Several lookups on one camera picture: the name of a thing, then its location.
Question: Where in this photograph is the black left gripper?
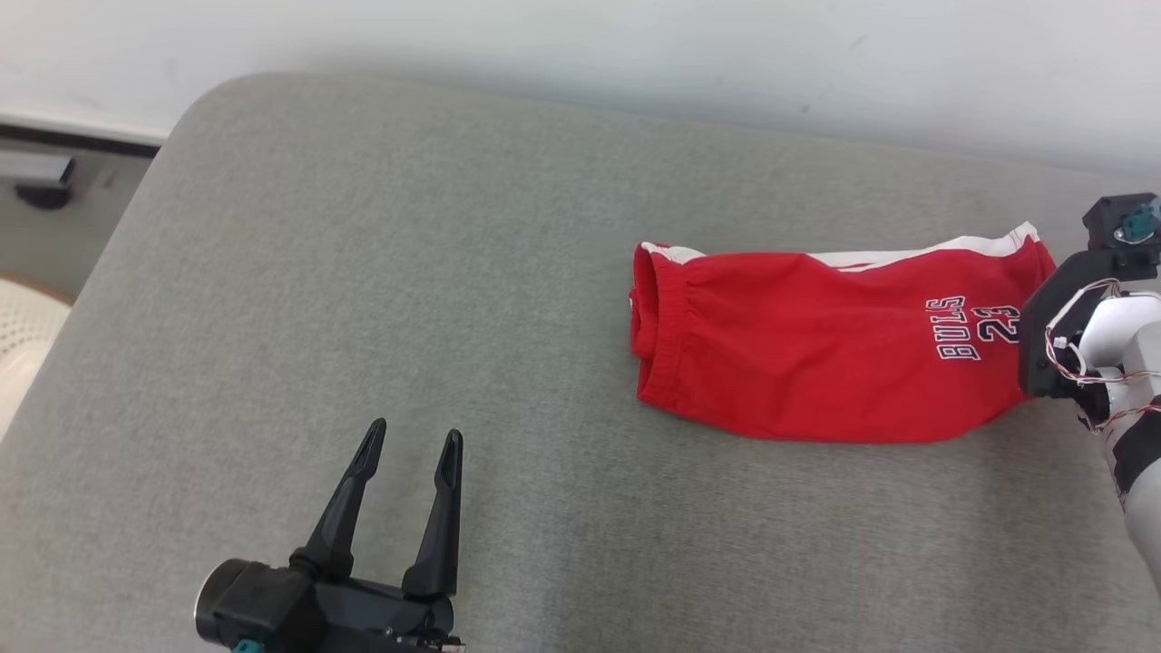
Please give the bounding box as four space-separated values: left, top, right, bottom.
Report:
289 417 466 653

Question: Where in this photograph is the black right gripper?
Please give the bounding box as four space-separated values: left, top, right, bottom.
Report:
1020 249 1161 401

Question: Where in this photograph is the red basketball shorts white trim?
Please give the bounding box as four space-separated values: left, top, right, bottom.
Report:
630 222 1059 445

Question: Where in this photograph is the grey fabric sofa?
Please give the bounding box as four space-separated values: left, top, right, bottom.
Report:
0 73 1161 653

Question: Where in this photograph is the white laundry basket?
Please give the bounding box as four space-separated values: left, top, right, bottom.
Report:
0 277 75 442

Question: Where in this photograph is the dark grey floor object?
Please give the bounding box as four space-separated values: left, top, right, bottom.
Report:
0 150 76 211

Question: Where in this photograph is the white baseboard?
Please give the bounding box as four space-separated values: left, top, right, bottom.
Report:
0 107 170 148

